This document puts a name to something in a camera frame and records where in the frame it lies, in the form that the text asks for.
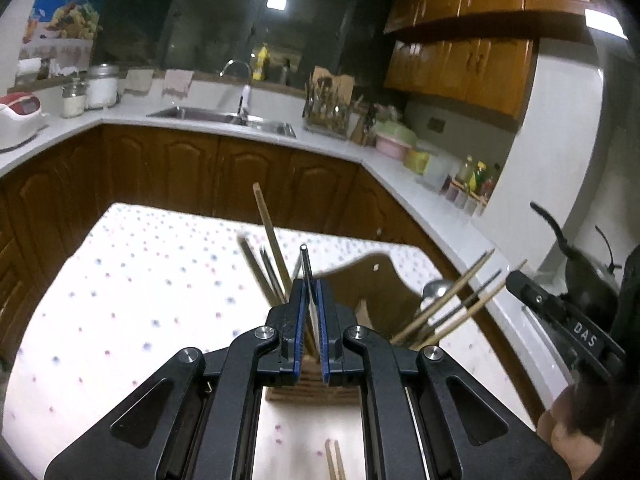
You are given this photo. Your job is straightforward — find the white canister pot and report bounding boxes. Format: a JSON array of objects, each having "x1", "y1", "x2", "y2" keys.
[{"x1": 86, "y1": 63, "x2": 119, "y2": 110}]

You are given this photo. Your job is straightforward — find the dark chopstick group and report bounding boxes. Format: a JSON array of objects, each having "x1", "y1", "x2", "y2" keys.
[{"x1": 409, "y1": 282, "x2": 504, "y2": 350}]

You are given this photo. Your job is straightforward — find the green pink bowl stack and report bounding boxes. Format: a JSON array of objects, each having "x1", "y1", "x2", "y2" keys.
[{"x1": 372, "y1": 120, "x2": 418, "y2": 160}]

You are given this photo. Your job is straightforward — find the hanging dish cloth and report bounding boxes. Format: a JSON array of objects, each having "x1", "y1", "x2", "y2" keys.
[{"x1": 162, "y1": 68, "x2": 194, "y2": 99}]

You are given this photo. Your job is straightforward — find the condiment bottles rack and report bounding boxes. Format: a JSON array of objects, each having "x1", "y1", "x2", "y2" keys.
[{"x1": 444, "y1": 155, "x2": 501, "y2": 217}]

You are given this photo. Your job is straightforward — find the gas stove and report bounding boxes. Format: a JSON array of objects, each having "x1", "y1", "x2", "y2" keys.
[{"x1": 522, "y1": 306, "x2": 577, "y2": 382}]

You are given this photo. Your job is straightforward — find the chrome sink faucet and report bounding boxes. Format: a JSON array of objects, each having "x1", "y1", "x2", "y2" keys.
[{"x1": 218, "y1": 58, "x2": 254, "y2": 124}]

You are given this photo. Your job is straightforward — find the dish drying rack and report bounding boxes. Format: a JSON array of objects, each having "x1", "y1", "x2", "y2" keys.
[{"x1": 302, "y1": 66, "x2": 361, "y2": 140}]

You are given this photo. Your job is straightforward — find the translucent pitcher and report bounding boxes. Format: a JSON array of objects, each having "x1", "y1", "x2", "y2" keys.
[{"x1": 404, "y1": 148, "x2": 456, "y2": 193}]

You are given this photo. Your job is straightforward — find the white red rice cooker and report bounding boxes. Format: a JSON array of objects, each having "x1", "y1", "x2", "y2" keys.
[{"x1": 0, "y1": 92, "x2": 47, "y2": 151}]

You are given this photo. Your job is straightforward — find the metal spoon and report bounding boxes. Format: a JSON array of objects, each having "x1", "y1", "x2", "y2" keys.
[{"x1": 421, "y1": 278, "x2": 454, "y2": 310}]

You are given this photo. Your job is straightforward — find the dark window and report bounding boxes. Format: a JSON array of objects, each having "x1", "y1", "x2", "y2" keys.
[{"x1": 92, "y1": 0, "x2": 393, "y2": 93}]

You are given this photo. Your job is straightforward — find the yellow oil bottle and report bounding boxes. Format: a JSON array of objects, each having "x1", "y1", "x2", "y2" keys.
[{"x1": 252, "y1": 42, "x2": 270, "y2": 81}]

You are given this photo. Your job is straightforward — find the lower wooden cabinets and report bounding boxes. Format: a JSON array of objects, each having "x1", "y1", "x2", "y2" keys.
[{"x1": 0, "y1": 123, "x2": 542, "y2": 411}]

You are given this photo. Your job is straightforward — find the wooden chopstick lone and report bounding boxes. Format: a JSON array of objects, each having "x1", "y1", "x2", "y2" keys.
[{"x1": 390, "y1": 249, "x2": 495, "y2": 344}]

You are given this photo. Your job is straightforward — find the wooden utensil holder box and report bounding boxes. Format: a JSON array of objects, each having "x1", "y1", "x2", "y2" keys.
[{"x1": 265, "y1": 252, "x2": 422, "y2": 406}]

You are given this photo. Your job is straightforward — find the upper wooden cabinets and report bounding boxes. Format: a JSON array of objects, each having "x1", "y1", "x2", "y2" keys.
[{"x1": 384, "y1": 0, "x2": 605, "y2": 124}]

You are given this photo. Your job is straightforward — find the person right hand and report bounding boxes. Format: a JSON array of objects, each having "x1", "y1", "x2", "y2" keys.
[{"x1": 537, "y1": 384, "x2": 608, "y2": 479}]

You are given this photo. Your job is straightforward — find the black wok with lid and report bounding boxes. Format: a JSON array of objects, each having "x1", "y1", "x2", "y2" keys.
[{"x1": 529, "y1": 202, "x2": 620, "y2": 332}]

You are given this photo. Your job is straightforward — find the steel sink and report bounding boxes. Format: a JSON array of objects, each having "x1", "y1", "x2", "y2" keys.
[{"x1": 149, "y1": 106, "x2": 295, "y2": 138}]

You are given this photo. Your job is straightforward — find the glass jar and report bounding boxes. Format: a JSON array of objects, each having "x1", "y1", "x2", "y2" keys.
[{"x1": 61, "y1": 79, "x2": 88, "y2": 118}]

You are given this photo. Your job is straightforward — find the wooden cabinets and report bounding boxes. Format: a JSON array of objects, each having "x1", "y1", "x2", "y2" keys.
[
  {"x1": 384, "y1": 0, "x2": 605, "y2": 124},
  {"x1": 0, "y1": 123, "x2": 542, "y2": 411}
]

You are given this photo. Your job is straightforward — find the fruit beach poster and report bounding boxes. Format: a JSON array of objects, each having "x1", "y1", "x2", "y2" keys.
[{"x1": 20, "y1": 0, "x2": 105, "y2": 68}]

